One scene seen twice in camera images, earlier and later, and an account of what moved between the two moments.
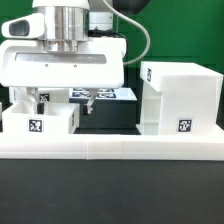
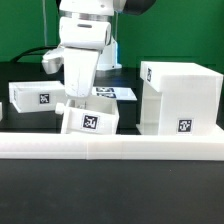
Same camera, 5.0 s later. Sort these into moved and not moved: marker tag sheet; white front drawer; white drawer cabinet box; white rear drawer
Moved: white front drawer
Not moved: white drawer cabinet box; marker tag sheet; white rear drawer
